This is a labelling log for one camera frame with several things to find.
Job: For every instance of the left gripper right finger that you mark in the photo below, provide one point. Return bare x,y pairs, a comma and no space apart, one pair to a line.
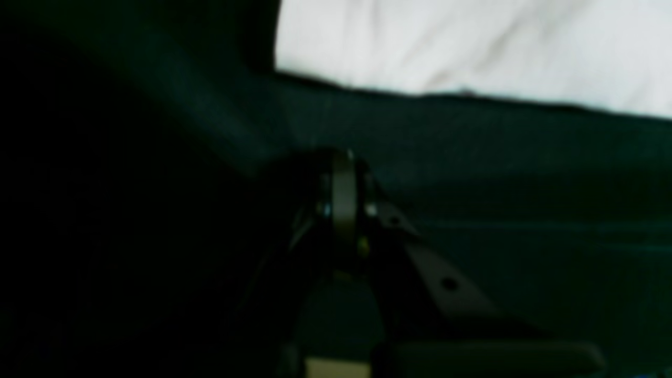
438,321

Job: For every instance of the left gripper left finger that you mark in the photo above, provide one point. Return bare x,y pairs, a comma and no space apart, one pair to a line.
319,238

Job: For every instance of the pink T-shirt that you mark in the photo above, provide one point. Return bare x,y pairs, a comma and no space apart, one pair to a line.
610,56

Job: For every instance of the black table cloth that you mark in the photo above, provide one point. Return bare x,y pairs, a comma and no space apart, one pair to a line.
145,144

